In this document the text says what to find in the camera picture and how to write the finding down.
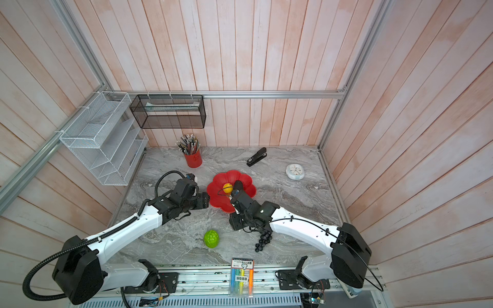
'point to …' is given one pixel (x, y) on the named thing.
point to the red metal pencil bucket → (194, 160)
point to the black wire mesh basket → (169, 111)
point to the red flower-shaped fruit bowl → (216, 196)
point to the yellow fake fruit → (227, 187)
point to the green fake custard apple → (212, 239)
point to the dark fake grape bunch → (265, 239)
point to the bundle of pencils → (189, 144)
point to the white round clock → (295, 171)
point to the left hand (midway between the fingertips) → (202, 201)
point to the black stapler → (260, 154)
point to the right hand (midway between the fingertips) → (233, 221)
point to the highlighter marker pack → (242, 277)
